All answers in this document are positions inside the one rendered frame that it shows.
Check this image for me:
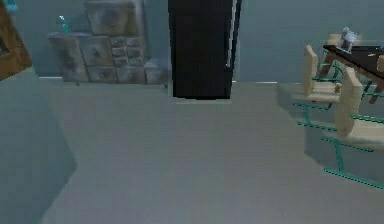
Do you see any grey glass jar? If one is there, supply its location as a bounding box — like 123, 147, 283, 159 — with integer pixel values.
336, 26, 360, 54

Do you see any black fridge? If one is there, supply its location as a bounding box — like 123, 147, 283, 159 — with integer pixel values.
167, 0, 243, 101

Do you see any dark brown dining table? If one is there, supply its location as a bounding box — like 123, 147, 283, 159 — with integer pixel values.
315, 44, 384, 105

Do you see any weathered grey wooden cupboard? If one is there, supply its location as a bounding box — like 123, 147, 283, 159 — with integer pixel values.
47, 0, 172, 85

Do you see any silver fridge handle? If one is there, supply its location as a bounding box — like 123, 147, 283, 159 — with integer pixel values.
225, 0, 239, 69

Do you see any teal spray bottle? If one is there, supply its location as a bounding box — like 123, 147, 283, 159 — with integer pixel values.
58, 15, 71, 36

